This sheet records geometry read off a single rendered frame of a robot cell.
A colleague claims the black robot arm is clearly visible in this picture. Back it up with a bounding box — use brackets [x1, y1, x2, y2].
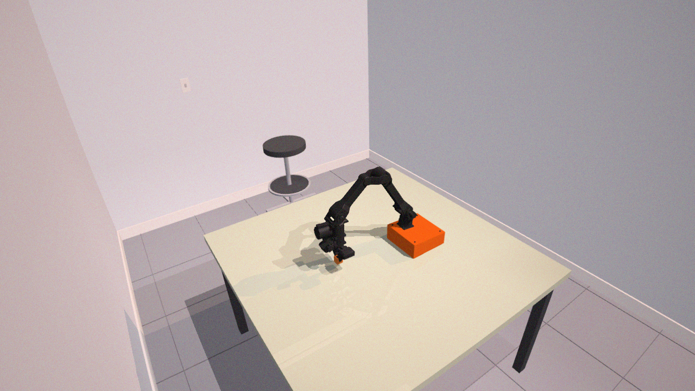
[314, 167, 416, 253]

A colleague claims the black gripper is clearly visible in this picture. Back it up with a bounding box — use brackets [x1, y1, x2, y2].
[330, 233, 355, 262]

